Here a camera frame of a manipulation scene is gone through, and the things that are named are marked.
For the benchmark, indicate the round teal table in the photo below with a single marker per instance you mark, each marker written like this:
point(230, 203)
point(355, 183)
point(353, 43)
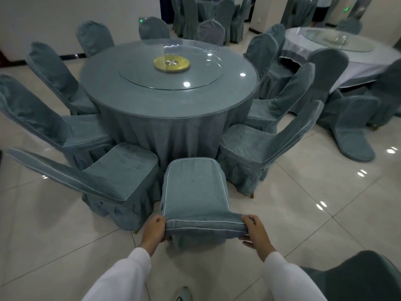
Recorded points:
point(125, 100)

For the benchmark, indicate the person's right hand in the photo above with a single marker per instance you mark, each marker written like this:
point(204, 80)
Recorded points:
point(260, 241)

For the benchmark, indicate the round white clothed table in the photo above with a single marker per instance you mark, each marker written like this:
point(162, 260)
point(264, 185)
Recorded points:
point(360, 67)

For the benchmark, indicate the gold turntable hub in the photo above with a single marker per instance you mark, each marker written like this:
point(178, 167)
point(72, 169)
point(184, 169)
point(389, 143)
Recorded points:
point(163, 67)

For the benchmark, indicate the person's left forearm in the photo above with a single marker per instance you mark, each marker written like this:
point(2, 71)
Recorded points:
point(122, 279)

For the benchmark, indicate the person's left hand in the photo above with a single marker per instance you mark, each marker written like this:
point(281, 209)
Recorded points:
point(153, 235)

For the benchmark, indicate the person's right forearm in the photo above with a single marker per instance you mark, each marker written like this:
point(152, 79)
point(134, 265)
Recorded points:
point(291, 279)

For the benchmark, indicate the person's left shoe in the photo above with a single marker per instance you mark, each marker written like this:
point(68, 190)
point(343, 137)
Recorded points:
point(184, 294)

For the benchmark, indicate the round glass turntable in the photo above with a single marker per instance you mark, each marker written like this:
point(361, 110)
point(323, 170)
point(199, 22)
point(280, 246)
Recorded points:
point(360, 45)
point(141, 78)

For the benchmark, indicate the teal tablecloth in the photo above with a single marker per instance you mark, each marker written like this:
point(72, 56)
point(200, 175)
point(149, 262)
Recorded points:
point(175, 137)

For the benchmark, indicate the cluster of teal banquet chairs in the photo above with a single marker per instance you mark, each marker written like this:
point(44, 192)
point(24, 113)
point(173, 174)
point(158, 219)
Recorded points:
point(297, 12)
point(189, 15)

